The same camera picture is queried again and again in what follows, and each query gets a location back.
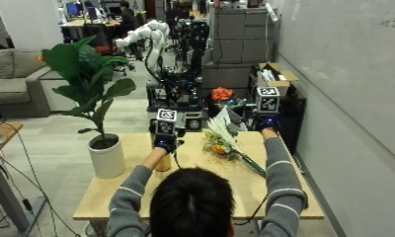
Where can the computer monitor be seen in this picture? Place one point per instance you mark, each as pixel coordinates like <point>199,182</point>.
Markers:
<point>72,10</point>

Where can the black storage rack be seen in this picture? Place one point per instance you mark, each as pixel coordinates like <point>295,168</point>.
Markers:
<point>294,115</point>

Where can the marker cube on right glove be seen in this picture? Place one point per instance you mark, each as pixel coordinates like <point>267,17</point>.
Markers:
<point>268,99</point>

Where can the wooden side desk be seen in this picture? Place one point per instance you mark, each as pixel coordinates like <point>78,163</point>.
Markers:
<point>2,177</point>

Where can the open cardboard box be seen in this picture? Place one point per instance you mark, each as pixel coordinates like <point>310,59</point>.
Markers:
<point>276,79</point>

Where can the red office chair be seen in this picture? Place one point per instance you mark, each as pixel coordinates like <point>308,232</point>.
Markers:
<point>104,50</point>

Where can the grey sofa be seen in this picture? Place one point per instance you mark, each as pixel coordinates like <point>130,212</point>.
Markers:
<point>18,82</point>

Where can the orange flower bunch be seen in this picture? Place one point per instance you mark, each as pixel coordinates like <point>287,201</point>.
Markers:
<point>222,94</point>

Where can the marker cube on glove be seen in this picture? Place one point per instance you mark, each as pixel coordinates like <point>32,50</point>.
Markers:
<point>268,99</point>
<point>166,122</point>

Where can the white round plant pot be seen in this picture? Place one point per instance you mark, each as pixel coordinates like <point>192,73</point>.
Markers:
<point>106,159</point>

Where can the green large-leaf plant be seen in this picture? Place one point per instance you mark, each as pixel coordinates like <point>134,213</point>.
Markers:
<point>86,69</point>

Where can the grey metal cabinet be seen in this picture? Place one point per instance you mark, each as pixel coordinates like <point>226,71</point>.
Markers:
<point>242,39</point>

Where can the person's right hand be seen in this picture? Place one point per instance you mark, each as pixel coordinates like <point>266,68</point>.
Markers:
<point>268,124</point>

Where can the wooden office desk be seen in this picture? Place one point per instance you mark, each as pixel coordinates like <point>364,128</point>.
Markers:
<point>90,23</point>

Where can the black robot rig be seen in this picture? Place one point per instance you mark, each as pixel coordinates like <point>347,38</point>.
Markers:
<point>184,82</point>

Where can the wall whiteboard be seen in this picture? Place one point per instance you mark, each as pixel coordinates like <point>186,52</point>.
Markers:
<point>351,65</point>

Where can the black device with round dial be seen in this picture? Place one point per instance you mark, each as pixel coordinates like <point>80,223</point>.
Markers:
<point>192,122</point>

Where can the person's left hand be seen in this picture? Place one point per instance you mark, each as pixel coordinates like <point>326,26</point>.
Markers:
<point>164,143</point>

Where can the the person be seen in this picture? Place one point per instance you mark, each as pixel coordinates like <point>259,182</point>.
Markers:
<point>127,210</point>

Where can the wrapped flower bouquet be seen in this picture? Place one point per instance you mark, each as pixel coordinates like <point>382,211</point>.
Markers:
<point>223,138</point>

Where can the marker cube on left glove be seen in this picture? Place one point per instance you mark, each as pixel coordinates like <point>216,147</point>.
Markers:
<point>166,122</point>

